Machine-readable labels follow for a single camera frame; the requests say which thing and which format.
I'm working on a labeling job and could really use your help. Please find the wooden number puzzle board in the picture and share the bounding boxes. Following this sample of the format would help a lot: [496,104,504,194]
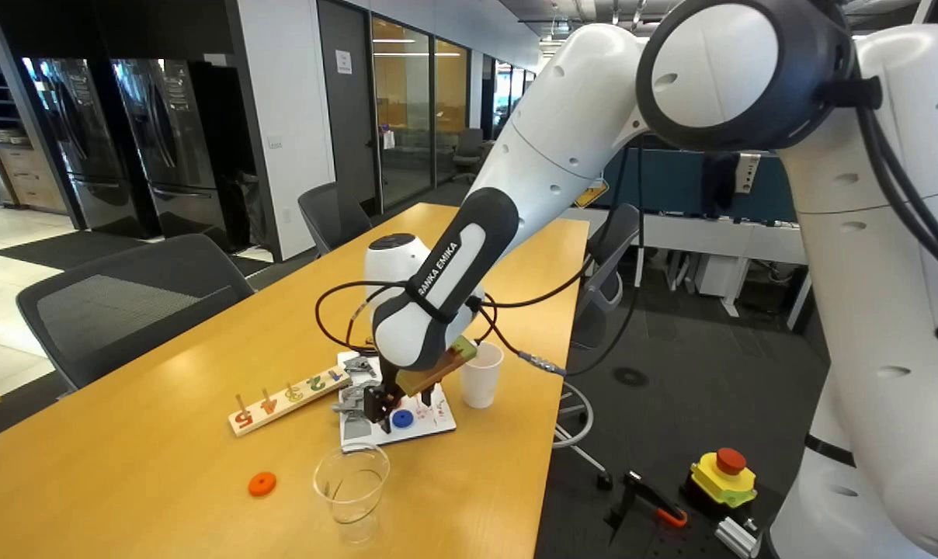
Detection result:
[228,368,350,437]

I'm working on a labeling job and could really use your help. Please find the orange disc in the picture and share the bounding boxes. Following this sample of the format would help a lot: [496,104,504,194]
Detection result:
[245,473,279,498]

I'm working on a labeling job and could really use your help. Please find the blue disc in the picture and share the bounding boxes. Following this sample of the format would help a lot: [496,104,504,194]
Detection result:
[392,410,413,428]

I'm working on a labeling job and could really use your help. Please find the stool chrome base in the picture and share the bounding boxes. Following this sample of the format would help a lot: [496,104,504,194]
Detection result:
[552,381,611,490]

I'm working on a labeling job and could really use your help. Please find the grey office chair left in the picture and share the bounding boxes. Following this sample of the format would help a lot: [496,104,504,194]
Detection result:
[17,233,252,390]

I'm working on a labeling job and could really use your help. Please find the dark office chair far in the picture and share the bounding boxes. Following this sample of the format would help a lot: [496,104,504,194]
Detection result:
[297,183,374,253]

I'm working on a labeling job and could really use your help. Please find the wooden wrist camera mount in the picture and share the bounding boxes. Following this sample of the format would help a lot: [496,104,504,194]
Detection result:
[395,336,478,395]

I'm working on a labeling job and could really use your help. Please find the clear plastic cup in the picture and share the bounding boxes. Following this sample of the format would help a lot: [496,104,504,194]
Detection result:
[310,449,392,541]

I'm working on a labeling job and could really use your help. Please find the white desk in background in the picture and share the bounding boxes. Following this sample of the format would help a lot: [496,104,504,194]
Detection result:
[633,216,807,317]

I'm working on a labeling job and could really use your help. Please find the yellow red emergency stop button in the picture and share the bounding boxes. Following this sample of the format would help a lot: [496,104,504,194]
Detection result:
[679,449,758,518]

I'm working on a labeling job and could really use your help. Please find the black orange clamp tool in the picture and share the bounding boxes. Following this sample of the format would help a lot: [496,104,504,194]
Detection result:
[606,473,691,534]

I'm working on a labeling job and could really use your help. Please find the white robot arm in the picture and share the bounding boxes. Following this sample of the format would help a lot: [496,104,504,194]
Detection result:
[374,0,938,559]

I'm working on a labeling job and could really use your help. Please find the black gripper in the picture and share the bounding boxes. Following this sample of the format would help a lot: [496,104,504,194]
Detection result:
[360,360,406,436]

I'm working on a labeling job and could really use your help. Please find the white paper cup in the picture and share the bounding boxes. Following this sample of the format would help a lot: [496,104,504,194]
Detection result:
[462,344,504,410]

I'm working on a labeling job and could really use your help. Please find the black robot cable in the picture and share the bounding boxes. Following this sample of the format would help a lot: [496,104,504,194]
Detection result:
[314,144,648,378]

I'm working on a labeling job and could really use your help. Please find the crumpled grey cloth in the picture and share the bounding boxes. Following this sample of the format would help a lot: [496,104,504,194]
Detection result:
[337,354,380,451]

